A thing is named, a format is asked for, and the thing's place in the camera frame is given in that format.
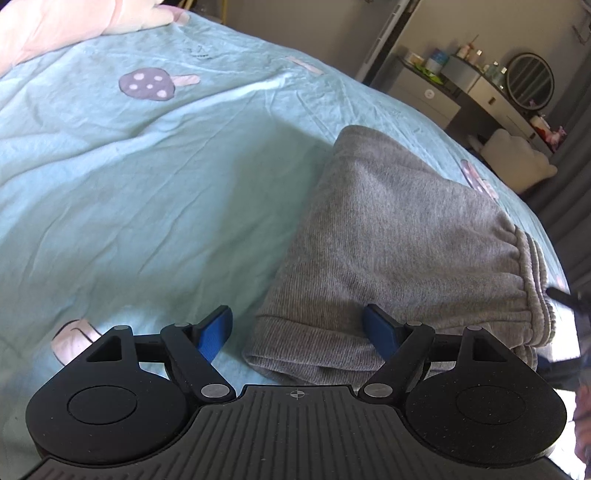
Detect cream shell chair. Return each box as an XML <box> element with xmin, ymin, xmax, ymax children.
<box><xmin>466</xmin><ymin>128</ymin><xmax>558</xmax><ymax>195</ymax></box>

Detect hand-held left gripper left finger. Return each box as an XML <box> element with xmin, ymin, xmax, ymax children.
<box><xmin>78</xmin><ymin>305</ymin><xmax>237</xmax><ymax>402</ymax></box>

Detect green tray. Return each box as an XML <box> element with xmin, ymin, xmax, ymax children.
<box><xmin>416</xmin><ymin>65</ymin><xmax>445</xmax><ymax>85</ymax></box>

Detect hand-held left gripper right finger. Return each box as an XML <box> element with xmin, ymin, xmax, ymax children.
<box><xmin>358</xmin><ymin>303</ymin><xmax>514</xmax><ymax>402</ymax></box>

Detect grey white vanity desk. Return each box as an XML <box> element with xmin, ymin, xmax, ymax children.
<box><xmin>442</xmin><ymin>55</ymin><xmax>555</xmax><ymax>158</ymax></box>

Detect pink pillow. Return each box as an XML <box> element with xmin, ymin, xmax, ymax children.
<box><xmin>0</xmin><ymin>0</ymin><xmax>190</xmax><ymax>77</ymax></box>

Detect white tower fan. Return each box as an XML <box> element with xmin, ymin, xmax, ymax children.
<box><xmin>362</xmin><ymin>0</ymin><xmax>411</xmax><ymax>83</ymax></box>

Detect grey curtain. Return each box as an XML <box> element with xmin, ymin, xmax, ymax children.
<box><xmin>526</xmin><ymin>78</ymin><xmax>591</xmax><ymax>296</ymax></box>

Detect grey pants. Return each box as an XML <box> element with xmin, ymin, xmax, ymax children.
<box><xmin>242</xmin><ymin>124</ymin><xmax>555</xmax><ymax>386</ymax></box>

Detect light blue printed bed sheet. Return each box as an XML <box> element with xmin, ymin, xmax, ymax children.
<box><xmin>0</xmin><ymin>9</ymin><xmax>578</xmax><ymax>402</ymax></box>

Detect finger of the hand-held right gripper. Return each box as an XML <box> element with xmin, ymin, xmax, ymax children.
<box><xmin>546</xmin><ymin>287</ymin><xmax>591</xmax><ymax>309</ymax></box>

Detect pink plush toy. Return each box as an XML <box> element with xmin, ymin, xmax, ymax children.
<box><xmin>545</xmin><ymin>124</ymin><xmax>570</xmax><ymax>148</ymax></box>

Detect grey white nightstand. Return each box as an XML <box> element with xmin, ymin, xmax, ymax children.
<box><xmin>388</xmin><ymin>55</ymin><xmax>462</xmax><ymax>131</ymax></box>

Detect round vanity mirror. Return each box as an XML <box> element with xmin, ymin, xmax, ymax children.
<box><xmin>505</xmin><ymin>52</ymin><xmax>554</xmax><ymax>112</ymax></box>

